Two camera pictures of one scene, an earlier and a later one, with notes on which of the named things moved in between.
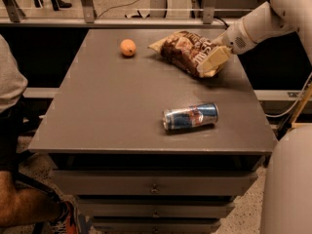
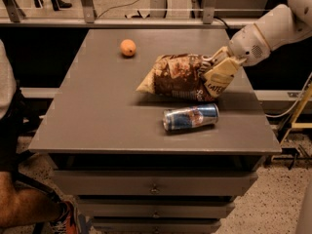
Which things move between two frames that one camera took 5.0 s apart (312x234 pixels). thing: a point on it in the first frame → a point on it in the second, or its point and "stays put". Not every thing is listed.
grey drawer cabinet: [109, 148] stays put
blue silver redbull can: [198, 115] stays put
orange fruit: [128, 47] stays put
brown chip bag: [185, 51] → [177, 76]
